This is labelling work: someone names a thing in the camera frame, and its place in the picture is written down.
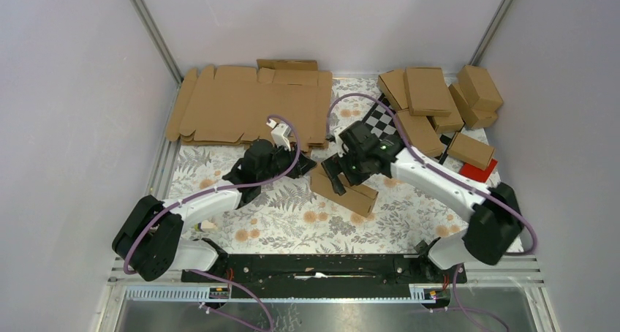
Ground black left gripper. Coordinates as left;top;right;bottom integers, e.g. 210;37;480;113
258;140;317;184

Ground brown cardboard box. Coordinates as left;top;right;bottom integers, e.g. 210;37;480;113
310;166;378;217

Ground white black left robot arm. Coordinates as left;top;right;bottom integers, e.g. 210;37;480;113
111;139;317;282

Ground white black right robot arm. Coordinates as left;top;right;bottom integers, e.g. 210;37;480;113
322;121;523;282

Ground folded cardboard box front centre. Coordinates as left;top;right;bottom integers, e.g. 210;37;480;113
396;110;445;157

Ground folded cardboard box back left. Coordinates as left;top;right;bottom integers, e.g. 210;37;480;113
377;69;408;111

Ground folded cardboard box large top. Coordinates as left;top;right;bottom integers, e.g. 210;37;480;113
404;67;451;117

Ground folded cardboard box middle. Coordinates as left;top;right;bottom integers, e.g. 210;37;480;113
428;99;464;134

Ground red box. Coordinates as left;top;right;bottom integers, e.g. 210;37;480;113
459;159;498;183

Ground folded cardboard box front right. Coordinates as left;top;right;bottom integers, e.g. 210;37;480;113
447;132;495;170

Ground folded cardboard box lower right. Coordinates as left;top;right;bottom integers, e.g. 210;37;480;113
448;83;498;129

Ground folded cardboard box top right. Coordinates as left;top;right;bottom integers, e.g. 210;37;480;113
457;65;504;112

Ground floral patterned table mat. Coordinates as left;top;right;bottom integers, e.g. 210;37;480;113
167;78;467;254

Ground black white checkerboard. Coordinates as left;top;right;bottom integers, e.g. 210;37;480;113
363;103;455;165

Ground stack of flat cardboard sheets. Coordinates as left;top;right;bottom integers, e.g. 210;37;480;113
165;59;333;151

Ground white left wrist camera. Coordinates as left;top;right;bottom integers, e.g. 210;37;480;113
266;118;292;151

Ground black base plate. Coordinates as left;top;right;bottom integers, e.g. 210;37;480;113
181;254;467;299

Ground aluminium rail frame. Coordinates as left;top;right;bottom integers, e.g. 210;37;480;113
99;0;560;332

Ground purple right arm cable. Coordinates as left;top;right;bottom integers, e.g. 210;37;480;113
325;93;539;332

